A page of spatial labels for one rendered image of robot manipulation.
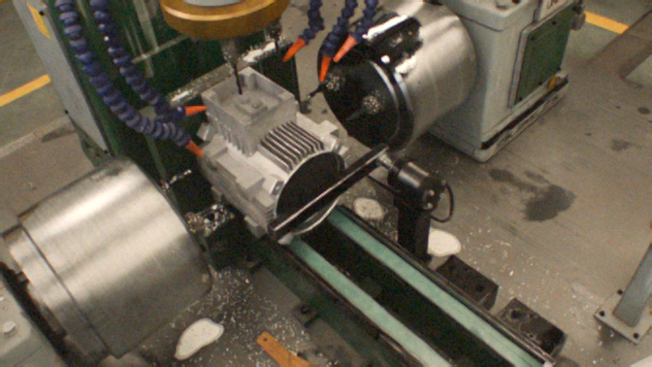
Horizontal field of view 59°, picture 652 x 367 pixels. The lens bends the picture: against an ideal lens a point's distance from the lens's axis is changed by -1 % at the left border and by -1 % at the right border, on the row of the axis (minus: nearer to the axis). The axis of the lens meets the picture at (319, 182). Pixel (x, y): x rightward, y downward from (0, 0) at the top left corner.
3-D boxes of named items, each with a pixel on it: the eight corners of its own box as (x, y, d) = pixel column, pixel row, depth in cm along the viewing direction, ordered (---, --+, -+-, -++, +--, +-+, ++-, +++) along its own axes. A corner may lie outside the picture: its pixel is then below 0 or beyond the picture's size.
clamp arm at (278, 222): (378, 152, 101) (266, 234, 91) (378, 139, 99) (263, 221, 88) (393, 161, 99) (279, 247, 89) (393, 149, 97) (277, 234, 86)
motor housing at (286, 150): (208, 201, 108) (181, 123, 94) (285, 150, 116) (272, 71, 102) (275, 262, 96) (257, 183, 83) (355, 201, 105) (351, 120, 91)
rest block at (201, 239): (200, 255, 114) (185, 216, 105) (228, 236, 117) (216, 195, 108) (217, 273, 111) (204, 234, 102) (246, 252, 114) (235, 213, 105)
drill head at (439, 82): (289, 138, 119) (273, 32, 101) (421, 53, 136) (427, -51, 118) (378, 200, 105) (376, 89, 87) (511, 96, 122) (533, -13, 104)
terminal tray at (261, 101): (208, 128, 98) (198, 94, 93) (256, 99, 103) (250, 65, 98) (250, 161, 92) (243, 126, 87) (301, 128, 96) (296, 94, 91)
